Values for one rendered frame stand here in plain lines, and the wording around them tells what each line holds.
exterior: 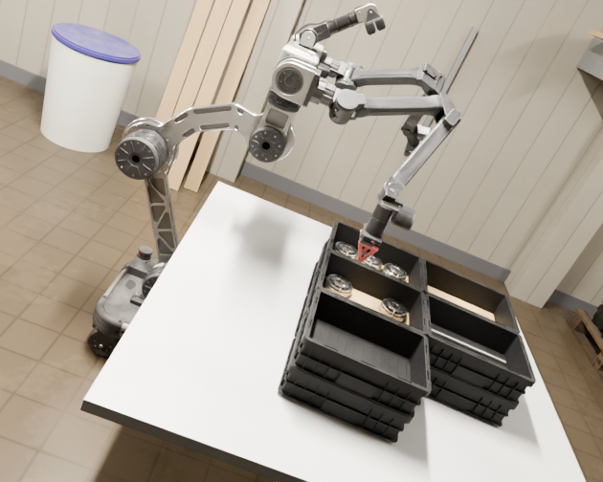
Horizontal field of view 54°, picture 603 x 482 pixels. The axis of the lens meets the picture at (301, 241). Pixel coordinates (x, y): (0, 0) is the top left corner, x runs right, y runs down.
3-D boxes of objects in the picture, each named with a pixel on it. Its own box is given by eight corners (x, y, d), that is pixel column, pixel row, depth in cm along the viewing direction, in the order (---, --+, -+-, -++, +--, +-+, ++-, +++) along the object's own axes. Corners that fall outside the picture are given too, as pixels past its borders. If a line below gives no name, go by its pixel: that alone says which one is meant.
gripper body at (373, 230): (379, 234, 199) (389, 216, 196) (379, 247, 190) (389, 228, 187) (362, 227, 199) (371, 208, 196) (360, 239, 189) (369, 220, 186)
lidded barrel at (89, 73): (127, 141, 466) (152, 51, 434) (98, 164, 413) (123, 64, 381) (55, 111, 460) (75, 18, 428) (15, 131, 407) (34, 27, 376)
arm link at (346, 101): (442, 103, 218) (455, 87, 208) (451, 136, 213) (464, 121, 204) (326, 105, 205) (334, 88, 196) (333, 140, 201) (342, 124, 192)
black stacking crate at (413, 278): (315, 274, 228) (327, 250, 223) (324, 242, 255) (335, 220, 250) (410, 316, 229) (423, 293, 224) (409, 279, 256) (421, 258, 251)
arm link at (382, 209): (379, 195, 191) (380, 202, 186) (398, 204, 191) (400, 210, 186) (369, 213, 194) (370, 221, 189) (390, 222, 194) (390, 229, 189)
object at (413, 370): (288, 368, 174) (303, 339, 169) (303, 316, 201) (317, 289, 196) (412, 422, 175) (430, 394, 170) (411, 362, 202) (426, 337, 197)
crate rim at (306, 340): (300, 343, 170) (303, 338, 169) (314, 293, 197) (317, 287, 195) (428, 399, 171) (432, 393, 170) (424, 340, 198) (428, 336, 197)
